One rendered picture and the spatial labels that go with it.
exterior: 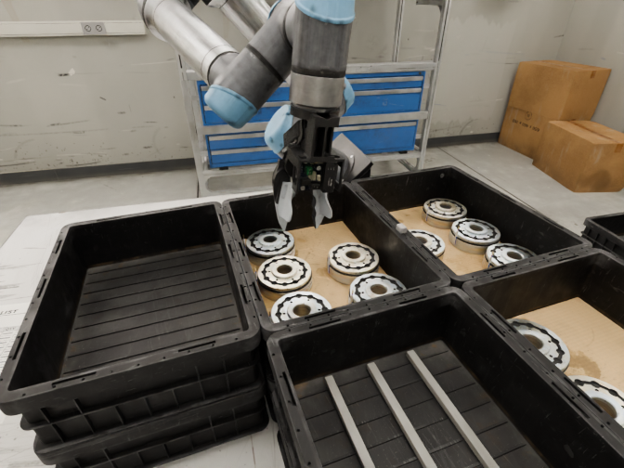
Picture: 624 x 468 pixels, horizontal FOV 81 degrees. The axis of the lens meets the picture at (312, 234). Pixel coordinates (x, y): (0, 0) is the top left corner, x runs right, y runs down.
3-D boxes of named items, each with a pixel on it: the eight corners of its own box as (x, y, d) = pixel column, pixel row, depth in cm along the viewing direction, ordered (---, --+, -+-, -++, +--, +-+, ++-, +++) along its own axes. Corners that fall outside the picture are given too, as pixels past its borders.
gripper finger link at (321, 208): (323, 241, 62) (318, 193, 56) (312, 225, 66) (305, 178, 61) (341, 236, 62) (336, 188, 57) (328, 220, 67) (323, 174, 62)
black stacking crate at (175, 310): (84, 273, 77) (64, 227, 71) (227, 246, 85) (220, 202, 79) (33, 462, 45) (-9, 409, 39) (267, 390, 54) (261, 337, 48)
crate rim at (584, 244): (347, 189, 89) (347, 180, 87) (450, 173, 97) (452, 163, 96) (453, 294, 57) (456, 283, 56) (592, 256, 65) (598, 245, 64)
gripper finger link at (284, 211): (275, 242, 58) (291, 190, 55) (266, 225, 63) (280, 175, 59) (292, 244, 60) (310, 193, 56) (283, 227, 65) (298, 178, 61)
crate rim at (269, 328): (222, 209, 80) (220, 200, 79) (346, 189, 89) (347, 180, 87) (265, 346, 48) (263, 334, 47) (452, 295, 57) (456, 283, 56)
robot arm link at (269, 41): (240, 39, 59) (255, 45, 50) (287, -18, 57) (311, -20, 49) (274, 75, 64) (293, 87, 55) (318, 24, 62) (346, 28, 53)
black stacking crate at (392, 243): (227, 245, 85) (221, 202, 79) (344, 224, 94) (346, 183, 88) (269, 389, 54) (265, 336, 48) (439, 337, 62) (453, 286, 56)
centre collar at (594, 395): (569, 399, 47) (571, 396, 47) (595, 387, 49) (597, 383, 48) (607, 435, 43) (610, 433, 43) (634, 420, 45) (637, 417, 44)
